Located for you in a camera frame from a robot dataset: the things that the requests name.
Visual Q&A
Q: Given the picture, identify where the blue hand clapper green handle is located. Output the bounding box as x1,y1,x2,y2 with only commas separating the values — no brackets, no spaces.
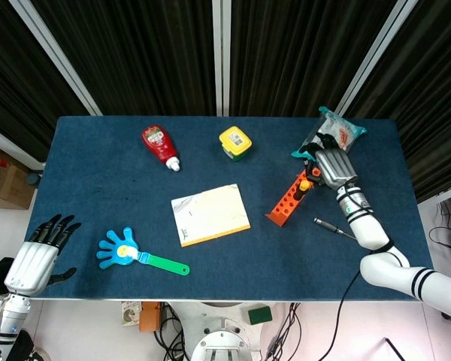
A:
95,226,191,277

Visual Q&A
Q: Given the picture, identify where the white upright frame post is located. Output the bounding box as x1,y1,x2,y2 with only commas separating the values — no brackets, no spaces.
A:
211,0,232,117

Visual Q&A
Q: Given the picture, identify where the red ketchup bottle white cap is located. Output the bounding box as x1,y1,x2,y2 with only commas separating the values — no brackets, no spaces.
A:
141,124,182,173

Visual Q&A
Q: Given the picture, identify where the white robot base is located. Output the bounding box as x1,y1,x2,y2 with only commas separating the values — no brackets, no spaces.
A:
165,301,274,361

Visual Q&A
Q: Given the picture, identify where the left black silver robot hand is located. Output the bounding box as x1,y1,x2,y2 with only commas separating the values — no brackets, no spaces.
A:
3,214,82,297

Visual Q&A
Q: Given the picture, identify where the black floor cable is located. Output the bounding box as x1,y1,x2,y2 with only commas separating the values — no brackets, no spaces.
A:
429,199,451,250

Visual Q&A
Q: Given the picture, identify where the white slanted frame post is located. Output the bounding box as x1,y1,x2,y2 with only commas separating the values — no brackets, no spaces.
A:
334,0,418,114
9,0,103,116

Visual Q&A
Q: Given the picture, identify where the black pleated curtain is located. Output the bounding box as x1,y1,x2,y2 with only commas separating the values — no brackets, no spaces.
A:
0,0,451,204

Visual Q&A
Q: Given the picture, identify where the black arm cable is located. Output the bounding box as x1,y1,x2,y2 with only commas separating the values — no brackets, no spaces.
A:
317,270,362,361

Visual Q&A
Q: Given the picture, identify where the white table frame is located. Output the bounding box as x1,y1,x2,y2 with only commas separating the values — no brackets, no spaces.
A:
37,298,418,304

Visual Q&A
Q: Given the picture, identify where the green block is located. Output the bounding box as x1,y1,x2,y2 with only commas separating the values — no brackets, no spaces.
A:
247,305,274,326

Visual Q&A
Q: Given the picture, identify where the orange box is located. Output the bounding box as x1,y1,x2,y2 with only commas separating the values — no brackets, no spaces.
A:
138,301,162,332

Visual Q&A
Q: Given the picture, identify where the black cable bundle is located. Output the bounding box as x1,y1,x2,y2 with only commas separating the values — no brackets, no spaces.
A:
262,302,302,361

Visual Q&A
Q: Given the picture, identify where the green tub with yellow lid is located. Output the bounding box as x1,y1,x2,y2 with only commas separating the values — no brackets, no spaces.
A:
218,126,253,163

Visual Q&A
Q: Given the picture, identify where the blue felt table cover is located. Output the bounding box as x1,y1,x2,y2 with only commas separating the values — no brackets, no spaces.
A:
25,115,441,302

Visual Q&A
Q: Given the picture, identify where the orange screwdriver bit holder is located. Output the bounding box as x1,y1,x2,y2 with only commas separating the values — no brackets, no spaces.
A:
265,167,321,228

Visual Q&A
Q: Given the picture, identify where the teal clear snack bag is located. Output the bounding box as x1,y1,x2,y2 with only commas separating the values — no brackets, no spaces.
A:
291,106,368,159

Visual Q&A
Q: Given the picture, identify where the brown cardboard box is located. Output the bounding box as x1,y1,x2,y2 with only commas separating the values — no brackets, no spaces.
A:
0,139,37,211

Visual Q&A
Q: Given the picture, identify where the slim black steel screwdriver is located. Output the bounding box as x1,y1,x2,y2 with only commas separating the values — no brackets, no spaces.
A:
313,217,358,240

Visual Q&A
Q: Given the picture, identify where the white notepad with yellow edge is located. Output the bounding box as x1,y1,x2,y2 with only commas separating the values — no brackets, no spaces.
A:
171,183,252,248

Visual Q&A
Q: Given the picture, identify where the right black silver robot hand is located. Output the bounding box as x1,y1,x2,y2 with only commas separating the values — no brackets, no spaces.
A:
298,132,359,189

